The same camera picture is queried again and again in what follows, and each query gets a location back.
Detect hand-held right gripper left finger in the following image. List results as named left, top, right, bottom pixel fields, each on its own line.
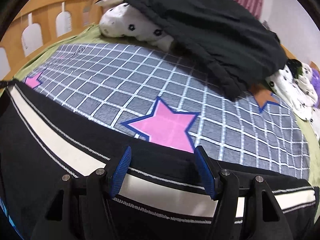
left=30, top=145, right=132, bottom=240

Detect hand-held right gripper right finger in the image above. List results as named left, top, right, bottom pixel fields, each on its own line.
left=194, top=145, right=293, bottom=240

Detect black garment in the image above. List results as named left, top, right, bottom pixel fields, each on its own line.
left=124, top=0, right=288, bottom=101

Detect dark green cloth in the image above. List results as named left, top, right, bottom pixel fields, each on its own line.
left=287, top=59, right=303, bottom=78

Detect purple cloth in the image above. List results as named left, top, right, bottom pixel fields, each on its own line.
left=311, top=69, right=320, bottom=94

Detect white flower print quilt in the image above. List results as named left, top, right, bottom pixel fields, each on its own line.
left=99, top=2, right=320, bottom=123

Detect black sweater with white stripe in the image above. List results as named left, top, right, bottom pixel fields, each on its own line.
left=0, top=80, right=320, bottom=240

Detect wooden bed headboard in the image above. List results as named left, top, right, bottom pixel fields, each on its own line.
left=0, top=0, right=105, bottom=80

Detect grey checked blanket with stars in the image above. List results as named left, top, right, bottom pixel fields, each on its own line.
left=21, top=42, right=312, bottom=180

